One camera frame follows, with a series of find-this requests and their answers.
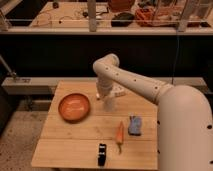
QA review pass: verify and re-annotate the black binder clip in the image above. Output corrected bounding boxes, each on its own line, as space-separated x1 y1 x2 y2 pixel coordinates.
98 143 107 166

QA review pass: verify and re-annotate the white eraser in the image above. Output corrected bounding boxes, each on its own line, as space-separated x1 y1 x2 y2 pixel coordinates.
109 85 126 97

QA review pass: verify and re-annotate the metal clamp bracket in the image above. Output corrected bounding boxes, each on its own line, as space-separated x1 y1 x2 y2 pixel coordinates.
0 54 31 84

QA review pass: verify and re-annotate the wooden workbench in background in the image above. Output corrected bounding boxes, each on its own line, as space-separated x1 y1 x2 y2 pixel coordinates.
30 2 118 28

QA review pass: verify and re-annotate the orange toy carrot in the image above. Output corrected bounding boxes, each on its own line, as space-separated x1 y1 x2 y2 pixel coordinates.
116 121 124 154

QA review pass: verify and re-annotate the orange bowl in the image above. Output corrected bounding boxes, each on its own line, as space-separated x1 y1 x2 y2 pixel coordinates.
58 93 90 122

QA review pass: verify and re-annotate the orange tool case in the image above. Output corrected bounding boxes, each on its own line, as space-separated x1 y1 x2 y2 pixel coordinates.
135 7 183 27

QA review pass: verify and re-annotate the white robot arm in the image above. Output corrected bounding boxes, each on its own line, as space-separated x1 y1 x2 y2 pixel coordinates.
93 54 213 171

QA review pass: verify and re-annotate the blue sponge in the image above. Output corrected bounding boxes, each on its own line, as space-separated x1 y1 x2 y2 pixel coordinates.
128 116 142 136

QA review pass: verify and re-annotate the black bag on bench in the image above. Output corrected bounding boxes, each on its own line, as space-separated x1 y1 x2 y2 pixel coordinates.
111 12 134 27

